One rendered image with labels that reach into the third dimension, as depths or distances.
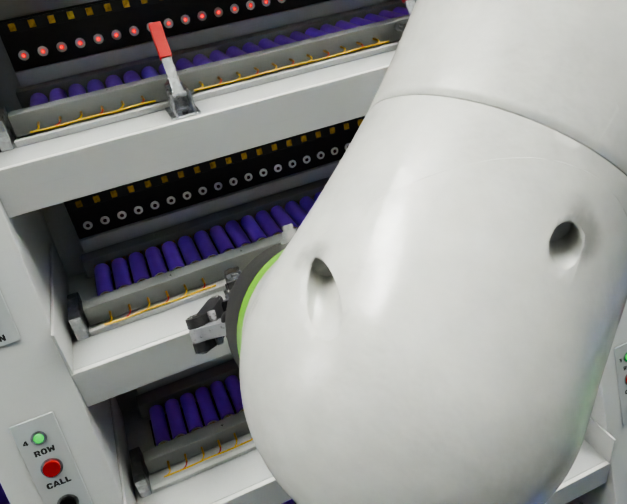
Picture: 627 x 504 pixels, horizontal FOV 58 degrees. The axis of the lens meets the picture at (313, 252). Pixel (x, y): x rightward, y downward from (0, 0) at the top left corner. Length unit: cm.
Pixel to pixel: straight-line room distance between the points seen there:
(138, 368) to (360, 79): 37
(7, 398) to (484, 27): 54
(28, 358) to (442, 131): 50
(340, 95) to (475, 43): 44
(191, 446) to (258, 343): 56
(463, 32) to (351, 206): 6
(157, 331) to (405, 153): 48
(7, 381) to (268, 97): 36
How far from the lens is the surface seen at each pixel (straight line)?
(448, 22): 19
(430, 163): 16
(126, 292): 64
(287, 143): 75
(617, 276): 17
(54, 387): 61
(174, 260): 68
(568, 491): 94
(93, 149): 56
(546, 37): 17
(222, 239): 69
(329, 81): 60
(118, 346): 61
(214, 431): 72
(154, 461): 73
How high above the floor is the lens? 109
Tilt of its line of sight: 16 degrees down
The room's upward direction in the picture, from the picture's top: 15 degrees counter-clockwise
